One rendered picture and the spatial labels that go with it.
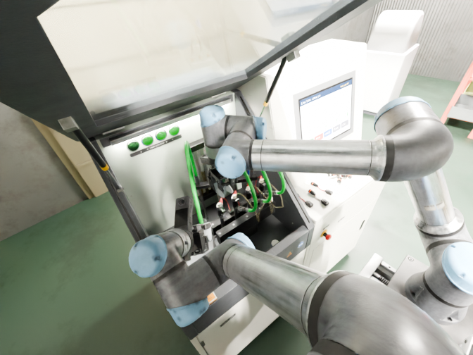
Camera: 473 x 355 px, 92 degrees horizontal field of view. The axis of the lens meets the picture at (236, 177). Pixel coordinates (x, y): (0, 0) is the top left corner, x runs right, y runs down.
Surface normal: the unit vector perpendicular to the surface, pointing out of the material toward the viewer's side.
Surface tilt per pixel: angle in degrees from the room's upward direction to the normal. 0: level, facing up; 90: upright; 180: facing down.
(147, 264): 45
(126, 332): 0
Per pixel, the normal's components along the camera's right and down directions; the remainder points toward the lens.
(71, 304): -0.07, -0.75
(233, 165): -0.26, 0.65
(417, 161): -0.07, 0.23
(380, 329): -0.27, -0.96
